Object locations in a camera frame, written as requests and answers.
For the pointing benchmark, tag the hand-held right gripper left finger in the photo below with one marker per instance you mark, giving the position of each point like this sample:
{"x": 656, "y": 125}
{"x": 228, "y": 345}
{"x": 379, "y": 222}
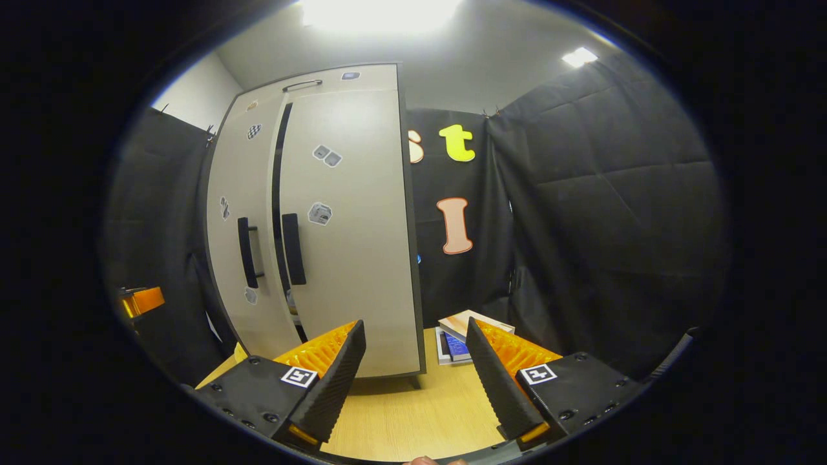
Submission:
{"x": 333, "y": 384}

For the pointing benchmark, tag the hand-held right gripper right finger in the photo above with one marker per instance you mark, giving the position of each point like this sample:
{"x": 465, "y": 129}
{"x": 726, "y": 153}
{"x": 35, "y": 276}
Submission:
{"x": 497, "y": 387}

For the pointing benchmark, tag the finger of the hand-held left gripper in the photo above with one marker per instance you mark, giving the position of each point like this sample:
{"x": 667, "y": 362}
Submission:
{"x": 145, "y": 301}

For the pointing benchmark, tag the white shoe cabinet door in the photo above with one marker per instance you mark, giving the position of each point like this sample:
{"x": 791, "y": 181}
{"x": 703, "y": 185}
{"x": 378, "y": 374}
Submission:
{"x": 362, "y": 258}
{"x": 242, "y": 181}

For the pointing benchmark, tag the white grey shoe cabinet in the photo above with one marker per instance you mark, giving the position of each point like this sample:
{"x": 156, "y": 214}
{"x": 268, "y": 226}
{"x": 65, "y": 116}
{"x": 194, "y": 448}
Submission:
{"x": 336, "y": 81}

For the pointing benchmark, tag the blue white book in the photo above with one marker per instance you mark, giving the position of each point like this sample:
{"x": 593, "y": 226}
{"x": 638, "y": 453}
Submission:
{"x": 455, "y": 347}

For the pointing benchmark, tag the beige book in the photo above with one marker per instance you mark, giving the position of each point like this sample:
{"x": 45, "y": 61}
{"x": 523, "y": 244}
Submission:
{"x": 459, "y": 321}

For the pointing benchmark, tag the black backdrop cloth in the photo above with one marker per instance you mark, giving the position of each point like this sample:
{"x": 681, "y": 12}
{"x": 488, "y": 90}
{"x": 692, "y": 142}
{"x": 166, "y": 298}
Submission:
{"x": 471, "y": 278}

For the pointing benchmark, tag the dark ribbed object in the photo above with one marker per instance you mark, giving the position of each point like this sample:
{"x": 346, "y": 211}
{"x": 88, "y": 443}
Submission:
{"x": 675, "y": 352}

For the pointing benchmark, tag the ceiling light panel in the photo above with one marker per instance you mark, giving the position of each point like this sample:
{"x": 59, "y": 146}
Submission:
{"x": 579, "y": 57}
{"x": 381, "y": 13}

